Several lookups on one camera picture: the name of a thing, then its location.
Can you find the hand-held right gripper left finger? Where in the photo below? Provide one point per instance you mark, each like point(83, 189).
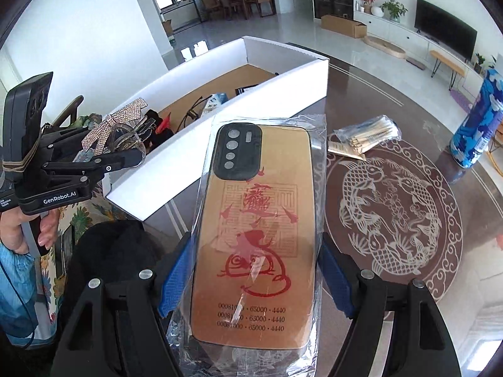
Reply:
point(173, 282)

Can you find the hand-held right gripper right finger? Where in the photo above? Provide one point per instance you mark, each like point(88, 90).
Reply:
point(334, 279)

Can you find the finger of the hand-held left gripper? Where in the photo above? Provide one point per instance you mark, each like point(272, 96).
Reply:
point(118, 161)
point(63, 137)

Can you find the rhinestone bow hair clip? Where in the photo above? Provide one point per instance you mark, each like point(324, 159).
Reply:
point(104, 133)

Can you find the black velvet hair bow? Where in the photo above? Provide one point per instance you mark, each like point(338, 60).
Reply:
point(159, 135)

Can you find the gold phone case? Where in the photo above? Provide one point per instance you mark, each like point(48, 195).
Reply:
point(251, 243)

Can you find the black eyeglasses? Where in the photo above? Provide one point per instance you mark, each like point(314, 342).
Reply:
point(192, 114)

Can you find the blue and white medicine box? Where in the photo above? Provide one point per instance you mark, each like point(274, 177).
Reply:
point(215, 101)

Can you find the black box with white labels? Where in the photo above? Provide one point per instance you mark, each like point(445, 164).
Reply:
point(245, 90)

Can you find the white cardboard box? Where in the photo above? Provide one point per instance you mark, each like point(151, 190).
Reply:
point(275, 70)

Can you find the person's left forearm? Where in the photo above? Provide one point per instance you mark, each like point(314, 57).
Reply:
point(17, 290)

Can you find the brown desktop with fish pattern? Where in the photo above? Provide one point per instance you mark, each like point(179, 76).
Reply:
point(373, 106)

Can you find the person's left hand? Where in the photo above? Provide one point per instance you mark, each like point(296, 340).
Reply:
point(13, 231)

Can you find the floral cushion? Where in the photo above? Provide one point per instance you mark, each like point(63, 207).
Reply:
point(82, 212)

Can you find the bag of cotton swabs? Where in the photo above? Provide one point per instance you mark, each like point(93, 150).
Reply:
point(369, 135)

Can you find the blue patterned bottle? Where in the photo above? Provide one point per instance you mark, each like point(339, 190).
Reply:
point(477, 125)

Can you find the purple floor mat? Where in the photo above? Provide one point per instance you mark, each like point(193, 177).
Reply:
point(460, 97)

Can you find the grey flat floor device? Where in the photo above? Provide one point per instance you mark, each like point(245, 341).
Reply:
point(415, 63)

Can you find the round floor mat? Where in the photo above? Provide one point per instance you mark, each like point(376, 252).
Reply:
point(385, 47)

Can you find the wooden bench with metal legs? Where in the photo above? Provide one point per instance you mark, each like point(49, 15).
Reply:
point(446, 59)

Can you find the brown cardboard box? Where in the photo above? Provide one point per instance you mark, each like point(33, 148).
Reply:
point(344, 26)

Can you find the white television cabinet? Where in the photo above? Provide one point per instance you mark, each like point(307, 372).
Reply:
point(397, 31)

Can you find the small potted plant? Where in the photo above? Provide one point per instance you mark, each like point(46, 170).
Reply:
point(479, 62)

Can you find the white round vase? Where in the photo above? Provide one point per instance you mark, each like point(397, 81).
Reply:
point(376, 10)

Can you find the black television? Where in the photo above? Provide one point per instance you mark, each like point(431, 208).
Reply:
point(446, 27)

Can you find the green potted plant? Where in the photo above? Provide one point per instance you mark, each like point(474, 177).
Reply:
point(393, 8)

